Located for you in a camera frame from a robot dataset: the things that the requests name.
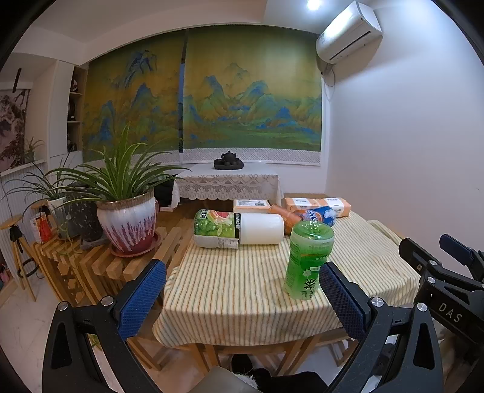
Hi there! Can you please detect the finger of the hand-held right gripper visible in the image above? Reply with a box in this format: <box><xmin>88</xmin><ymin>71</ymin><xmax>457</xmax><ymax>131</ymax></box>
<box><xmin>398</xmin><ymin>238</ymin><xmax>444</xmax><ymax>281</ymax></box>
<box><xmin>439</xmin><ymin>234</ymin><xmax>484</xmax><ymax>281</ymax></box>

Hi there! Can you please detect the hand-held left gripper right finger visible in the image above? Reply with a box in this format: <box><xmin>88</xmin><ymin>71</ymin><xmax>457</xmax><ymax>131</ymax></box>
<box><xmin>319</xmin><ymin>261</ymin><xmax>445</xmax><ymax>393</ymax></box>

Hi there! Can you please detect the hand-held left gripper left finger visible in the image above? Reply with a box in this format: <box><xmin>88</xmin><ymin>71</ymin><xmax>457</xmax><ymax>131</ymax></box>
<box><xmin>41</xmin><ymin>259</ymin><xmax>167</xmax><ymax>393</ymax></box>

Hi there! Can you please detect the green tea bottle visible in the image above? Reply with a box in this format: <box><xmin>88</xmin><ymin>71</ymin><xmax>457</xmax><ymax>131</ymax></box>
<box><xmin>283</xmin><ymin>221</ymin><xmax>335</xmax><ymax>301</ymax></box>

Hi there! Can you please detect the red plant saucer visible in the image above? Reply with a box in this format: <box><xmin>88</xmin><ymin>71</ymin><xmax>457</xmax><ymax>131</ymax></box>
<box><xmin>110</xmin><ymin>231</ymin><xmax>162</xmax><ymax>258</ymax></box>

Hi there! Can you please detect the slatted wooden bench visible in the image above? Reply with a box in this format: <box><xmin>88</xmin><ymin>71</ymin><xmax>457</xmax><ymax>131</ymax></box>
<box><xmin>32</xmin><ymin>225</ymin><xmax>190</xmax><ymax>305</ymax></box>

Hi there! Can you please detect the spider plant in purple-white pot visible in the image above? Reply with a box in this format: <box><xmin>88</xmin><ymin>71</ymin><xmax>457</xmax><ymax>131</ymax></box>
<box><xmin>72</xmin><ymin>121</ymin><xmax>190</xmax><ymax>255</ymax></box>

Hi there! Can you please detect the wooden table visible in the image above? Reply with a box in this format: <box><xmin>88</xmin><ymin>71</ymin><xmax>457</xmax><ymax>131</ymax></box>
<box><xmin>129</xmin><ymin>332</ymin><xmax>364</xmax><ymax>379</ymax></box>

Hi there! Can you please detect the blue label bottle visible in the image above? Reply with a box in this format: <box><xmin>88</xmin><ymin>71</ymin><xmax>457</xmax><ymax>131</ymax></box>
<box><xmin>295</xmin><ymin>206</ymin><xmax>337</xmax><ymax>227</ymax></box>

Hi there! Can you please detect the orange tissue pack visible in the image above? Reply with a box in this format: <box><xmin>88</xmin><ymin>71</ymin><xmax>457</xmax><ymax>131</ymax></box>
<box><xmin>283</xmin><ymin>196</ymin><xmax>352</xmax><ymax>218</ymax></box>

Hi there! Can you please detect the striped yellow tablecloth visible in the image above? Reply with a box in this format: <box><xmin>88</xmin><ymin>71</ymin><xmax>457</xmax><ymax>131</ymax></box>
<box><xmin>153</xmin><ymin>216</ymin><xmax>422</xmax><ymax>347</ymax></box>

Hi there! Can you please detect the plant in black pot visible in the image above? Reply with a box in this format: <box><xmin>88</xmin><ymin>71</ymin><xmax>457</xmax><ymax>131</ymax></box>
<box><xmin>68</xmin><ymin>181</ymin><xmax>105</xmax><ymax>242</ymax></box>

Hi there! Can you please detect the orange bottle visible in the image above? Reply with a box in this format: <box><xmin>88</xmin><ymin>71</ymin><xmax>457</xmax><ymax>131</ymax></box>
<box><xmin>269</xmin><ymin>205</ymin><xmax>303</xmax><ymax>235</ymax></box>

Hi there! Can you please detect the white bottle with green label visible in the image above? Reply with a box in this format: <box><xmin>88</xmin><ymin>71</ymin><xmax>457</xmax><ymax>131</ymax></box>
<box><xmin>194</xmin><ymin>209</ymin><xmax>285</xmax><ymax>251</ymax></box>

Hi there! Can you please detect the plant in white-green pot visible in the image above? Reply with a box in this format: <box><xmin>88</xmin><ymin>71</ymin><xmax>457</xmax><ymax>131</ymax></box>
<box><xmin>2</xmin><ymin>161</ymin><xmax>82</xmax><ymax>241</ymax></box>

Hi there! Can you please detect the red white carton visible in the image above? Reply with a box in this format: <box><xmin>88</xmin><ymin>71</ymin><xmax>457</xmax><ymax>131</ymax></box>
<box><xmin>32</xmin><ymin>212</ymin><xmax>54</xmax><ymax>244</ymax></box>

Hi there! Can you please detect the white orange box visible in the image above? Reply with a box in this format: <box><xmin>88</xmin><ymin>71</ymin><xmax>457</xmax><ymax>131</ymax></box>
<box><xmin>232</xmin><ymin>199</ymin><xmax>272</xmax><ymax>215</ymax></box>

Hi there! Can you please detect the wooden stool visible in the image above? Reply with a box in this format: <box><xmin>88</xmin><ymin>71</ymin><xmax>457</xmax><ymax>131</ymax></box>
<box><xmin>0</xmin><ymin>213</ymin><xmax>39</xmax><ymax>303</ymax></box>

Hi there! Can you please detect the white lace tablecloth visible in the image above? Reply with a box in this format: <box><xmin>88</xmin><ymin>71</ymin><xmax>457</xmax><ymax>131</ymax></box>
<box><xmin>173</xmin><ymin>171</ymin><xmax>284</xmax><ymax>207</ymax></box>

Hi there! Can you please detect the dark tea tray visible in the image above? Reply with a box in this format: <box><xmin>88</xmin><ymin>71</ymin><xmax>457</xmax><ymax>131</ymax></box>
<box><xmin>213</xmin><ymin>159</ymin><xmax>245</xmax><ymax>171</ymax></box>

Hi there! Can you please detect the small potted plant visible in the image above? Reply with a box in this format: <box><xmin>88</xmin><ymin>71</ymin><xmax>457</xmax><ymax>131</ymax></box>
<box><xmin>22</xmin><ymin>138</ymin><xmax>45</xmax><ymax>164</ymax></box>

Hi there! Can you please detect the wooden shelf cabinet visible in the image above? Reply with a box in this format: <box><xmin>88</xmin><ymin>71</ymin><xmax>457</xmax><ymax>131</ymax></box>
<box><xmin>66</xmin><ymin>63</ymin><xmax>90</xmax><ymax>156</ymax></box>

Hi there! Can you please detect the narrow landscape roller blind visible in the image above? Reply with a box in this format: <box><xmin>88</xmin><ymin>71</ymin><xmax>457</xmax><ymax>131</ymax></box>
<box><xmin>81</xmin><ymin>39</ymin><xmax>188</xmax><ymax>165</ymax></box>

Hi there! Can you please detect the wide landscape roller blind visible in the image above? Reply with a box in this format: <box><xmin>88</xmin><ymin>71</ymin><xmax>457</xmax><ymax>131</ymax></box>
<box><xmin>177</xmin><ymin>28</ymin><xmax>324</xmax><ymax>167</ymax></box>

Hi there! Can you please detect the white air conditioner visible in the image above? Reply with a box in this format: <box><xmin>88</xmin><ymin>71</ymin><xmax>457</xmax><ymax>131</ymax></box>
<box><xmin>315</xmin><ymin>0</ymin><xmax>383</xmax><ymax>63</ymax></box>

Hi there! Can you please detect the air conditioner cable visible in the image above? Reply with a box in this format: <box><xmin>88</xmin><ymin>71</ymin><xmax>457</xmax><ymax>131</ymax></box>
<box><xmin>319</xmin><ymin>62</ymin><xmax>338</xmax><ymax>103</ymax></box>

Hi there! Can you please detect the wall scroll painting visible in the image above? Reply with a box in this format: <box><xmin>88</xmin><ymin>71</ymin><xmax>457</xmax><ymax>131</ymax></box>
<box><xmin>0</xmin><ymin>88</ymin><xmax>31</xmax><ymax>173</ymax></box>

